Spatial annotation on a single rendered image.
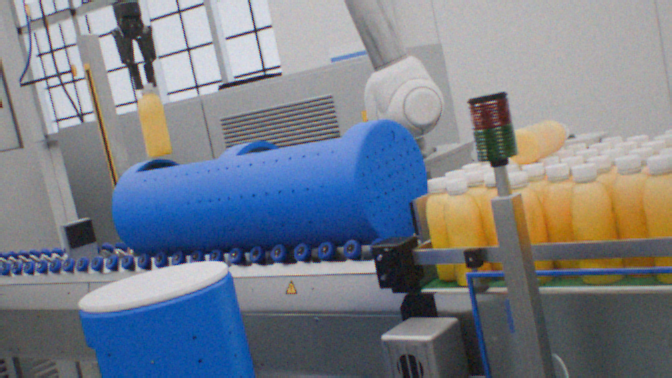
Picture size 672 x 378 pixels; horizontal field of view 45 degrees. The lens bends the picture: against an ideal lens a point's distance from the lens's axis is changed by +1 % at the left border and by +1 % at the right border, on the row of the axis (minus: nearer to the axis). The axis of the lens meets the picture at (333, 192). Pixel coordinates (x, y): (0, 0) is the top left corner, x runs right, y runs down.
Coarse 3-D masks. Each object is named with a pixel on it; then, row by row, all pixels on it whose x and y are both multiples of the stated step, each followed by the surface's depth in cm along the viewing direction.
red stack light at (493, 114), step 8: (480, 104) 122; (488, 104) 121; (496, 104) 121; (504, 104) 122; (472, 112) 123; (480, 112) 122; (488, 112) 121; (496, 112) 121; (504, 112) 122; (472, 120) 124; (480, 120) 122; (488, 120) 122; (496, 120) 121; (504, 120) 122; (512, 120) 123; (472, 128) 124; (480, 128) 122; (488, 128) 122
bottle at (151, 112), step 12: (144, 96) 223; (156, 96) 225; (144, 108) 223; (156, 108) 224; (144, 120) 224; (156, 120) 224; (144, 132) 225; (156, 132) 224; (168, 132) 227; (156, 144) 224; (168, 144) 226
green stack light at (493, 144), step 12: (480, 132) 123; (492, 132) 122; (504, 132) 122; (480, 144) 123; (492, 144) 122; (504, 144) 122; (516, 144) 123; (480, 156) 124; (492, 156) 122; (504, 156) 122
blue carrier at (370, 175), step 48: (240, 144) 208; (336, 144) 178; (384, 144) 181; (144, 192) 217; (192, 192) 204; (240, 192) 193; (288, 192) 183; (336, 192) 175; (384, 192) 179; (144, 240) 222; (192, 240) 211; (240, 240) 201; (288, 240) 192; (336, 240) 184
